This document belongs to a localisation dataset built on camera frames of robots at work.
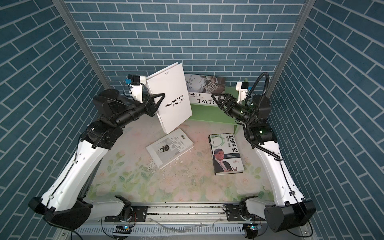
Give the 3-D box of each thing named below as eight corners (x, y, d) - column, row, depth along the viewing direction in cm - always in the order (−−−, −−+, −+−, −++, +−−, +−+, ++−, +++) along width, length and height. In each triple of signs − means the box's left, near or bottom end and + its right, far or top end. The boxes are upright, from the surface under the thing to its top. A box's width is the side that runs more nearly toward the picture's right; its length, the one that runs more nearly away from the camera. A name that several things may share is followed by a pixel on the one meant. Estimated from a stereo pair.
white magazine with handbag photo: (159, 169, 90) (158, 166, 87) (147, 150, 99) (145, 147, 96) (193, 146, 101) (193, 143, 98) (180, 131, 109) (179, 127, 106)
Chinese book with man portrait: (214, 175, 88) (215, 173, 85) (208, 137, 106) (209, 134, 103) (243, 173, 89) (244, 170, 86) (232, 135, 107) (233, 132, 104)
